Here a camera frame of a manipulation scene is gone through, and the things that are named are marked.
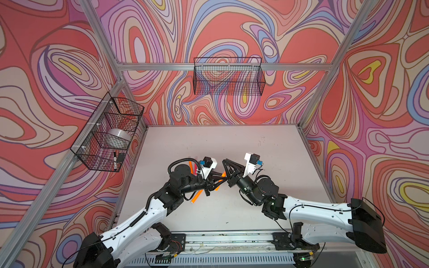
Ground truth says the orange highlighter pen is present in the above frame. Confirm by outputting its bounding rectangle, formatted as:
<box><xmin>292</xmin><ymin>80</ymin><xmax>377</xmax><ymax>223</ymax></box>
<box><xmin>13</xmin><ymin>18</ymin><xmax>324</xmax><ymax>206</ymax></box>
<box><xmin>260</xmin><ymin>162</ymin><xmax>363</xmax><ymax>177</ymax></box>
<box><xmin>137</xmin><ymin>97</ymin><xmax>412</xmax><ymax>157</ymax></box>
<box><xmin>188</xmin><ymin>161</ymin><xmax>194</xmax><ymax>175</ymax></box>

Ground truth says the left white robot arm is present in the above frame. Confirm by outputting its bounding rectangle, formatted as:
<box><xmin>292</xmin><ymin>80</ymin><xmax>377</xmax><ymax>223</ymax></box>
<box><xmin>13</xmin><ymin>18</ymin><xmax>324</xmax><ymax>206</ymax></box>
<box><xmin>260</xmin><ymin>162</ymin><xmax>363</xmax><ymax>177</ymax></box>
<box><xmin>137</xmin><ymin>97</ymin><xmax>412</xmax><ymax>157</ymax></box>
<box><xmin>73</xmin><ymin>164</ymin><xmax>226</xmax><ymax>268</ymax></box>

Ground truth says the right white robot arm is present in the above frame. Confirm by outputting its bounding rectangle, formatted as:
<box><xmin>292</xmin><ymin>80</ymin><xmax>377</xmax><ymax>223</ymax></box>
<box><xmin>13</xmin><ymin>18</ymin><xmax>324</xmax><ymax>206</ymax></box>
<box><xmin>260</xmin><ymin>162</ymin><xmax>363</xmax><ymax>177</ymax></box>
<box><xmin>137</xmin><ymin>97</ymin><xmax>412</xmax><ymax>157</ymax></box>
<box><xmin>222</xmin><ymin>159</ymin><xmax>387</xmax><ymax>254</ymax></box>

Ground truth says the white tape roll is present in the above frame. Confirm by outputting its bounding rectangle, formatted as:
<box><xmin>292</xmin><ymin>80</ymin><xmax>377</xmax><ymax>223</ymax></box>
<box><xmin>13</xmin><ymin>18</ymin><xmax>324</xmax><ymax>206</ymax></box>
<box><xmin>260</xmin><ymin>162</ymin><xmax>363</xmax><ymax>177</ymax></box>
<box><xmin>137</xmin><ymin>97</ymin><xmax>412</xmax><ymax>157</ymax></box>
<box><xmin>107</xmin><ymin>128</ymin><xmax>132</xmax><ymax>141</ymax></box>

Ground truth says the aluminium front rail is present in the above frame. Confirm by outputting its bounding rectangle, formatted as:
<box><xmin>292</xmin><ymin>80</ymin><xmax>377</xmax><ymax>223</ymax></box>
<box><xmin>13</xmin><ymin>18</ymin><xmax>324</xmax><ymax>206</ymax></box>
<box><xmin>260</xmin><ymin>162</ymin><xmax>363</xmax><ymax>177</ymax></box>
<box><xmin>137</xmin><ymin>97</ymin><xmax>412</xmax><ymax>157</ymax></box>
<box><xmin>180</xmin><ymin>224</ymin><xmax>360</xmax><ymax>254</ymax></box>

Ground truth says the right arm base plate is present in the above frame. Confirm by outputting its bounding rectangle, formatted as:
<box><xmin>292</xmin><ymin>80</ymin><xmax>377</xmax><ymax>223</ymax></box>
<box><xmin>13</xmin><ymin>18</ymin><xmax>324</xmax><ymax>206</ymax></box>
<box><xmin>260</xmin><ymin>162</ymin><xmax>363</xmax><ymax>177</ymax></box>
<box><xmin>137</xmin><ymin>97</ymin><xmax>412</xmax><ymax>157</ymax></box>
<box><xmin>270</xmin><ymin>232</ymin><xmax>320</xmax><ymax>251</ymax></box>

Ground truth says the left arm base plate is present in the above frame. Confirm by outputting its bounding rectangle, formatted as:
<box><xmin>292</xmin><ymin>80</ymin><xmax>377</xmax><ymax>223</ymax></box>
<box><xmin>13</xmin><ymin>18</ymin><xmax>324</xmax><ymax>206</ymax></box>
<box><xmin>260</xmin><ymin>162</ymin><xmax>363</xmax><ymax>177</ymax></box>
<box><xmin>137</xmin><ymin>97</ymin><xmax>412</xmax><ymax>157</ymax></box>
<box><xmin>150</xmin><ymin>233</ymin><xmax>186</xmax><ymax>255</ymax></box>

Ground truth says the black wire basket left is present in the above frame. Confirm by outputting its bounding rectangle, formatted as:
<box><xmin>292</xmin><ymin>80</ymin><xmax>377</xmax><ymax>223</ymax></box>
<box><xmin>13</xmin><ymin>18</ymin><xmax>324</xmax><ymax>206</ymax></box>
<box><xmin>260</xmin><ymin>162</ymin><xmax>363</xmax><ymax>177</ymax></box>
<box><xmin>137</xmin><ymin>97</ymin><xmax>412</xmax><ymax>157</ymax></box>
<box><xmin>70</xmin><ymin>93</ymin><xmax>144</xmax><ymax>173</ymax></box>

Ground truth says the black wire basket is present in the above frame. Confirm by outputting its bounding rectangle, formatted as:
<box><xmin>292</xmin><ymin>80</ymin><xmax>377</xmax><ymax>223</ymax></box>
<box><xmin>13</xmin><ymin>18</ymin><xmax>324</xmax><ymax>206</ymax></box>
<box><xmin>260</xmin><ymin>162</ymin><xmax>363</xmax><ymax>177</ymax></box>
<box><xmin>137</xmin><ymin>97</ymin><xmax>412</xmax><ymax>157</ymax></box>
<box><xmin>193</xmin><ymin>56</ymin><xmax>266</xmax><ymax>96</ymax></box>
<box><xmin>70</xmin><ymin>93</ymin><xmax>144</xmax><ymax>173</ymax></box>

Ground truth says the black wire basket back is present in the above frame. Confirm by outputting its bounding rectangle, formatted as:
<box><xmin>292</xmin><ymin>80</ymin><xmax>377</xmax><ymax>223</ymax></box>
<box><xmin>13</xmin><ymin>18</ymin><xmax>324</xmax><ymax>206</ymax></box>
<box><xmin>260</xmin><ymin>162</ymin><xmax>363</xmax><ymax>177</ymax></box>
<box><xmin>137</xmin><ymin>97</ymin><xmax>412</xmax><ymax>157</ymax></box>
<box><xmin>193</xmin><ymin>56</ymin><xmax>266</xmax><ymax>96</ymax></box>

